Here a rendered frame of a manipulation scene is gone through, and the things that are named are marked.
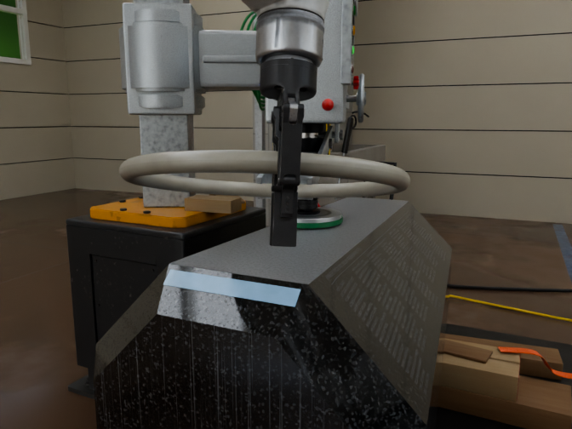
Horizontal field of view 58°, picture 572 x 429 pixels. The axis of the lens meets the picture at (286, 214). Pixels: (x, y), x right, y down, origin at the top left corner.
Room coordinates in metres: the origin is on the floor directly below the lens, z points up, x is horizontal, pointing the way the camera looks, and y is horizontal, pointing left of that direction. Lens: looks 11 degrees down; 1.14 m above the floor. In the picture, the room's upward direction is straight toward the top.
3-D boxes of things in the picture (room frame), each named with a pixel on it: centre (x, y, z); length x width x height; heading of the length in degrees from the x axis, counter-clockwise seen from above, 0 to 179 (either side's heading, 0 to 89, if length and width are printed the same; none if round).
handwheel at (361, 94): (1.66, -0.20, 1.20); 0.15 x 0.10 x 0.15; 172
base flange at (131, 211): (2.17, 0.49, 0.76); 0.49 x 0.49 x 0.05; 63
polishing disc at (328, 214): (1.56, -0.06, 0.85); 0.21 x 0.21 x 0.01
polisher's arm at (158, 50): (2.18, 0.29, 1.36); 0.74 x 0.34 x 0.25; 93
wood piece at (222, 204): (2.01, 0.29, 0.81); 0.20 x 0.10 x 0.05; 71
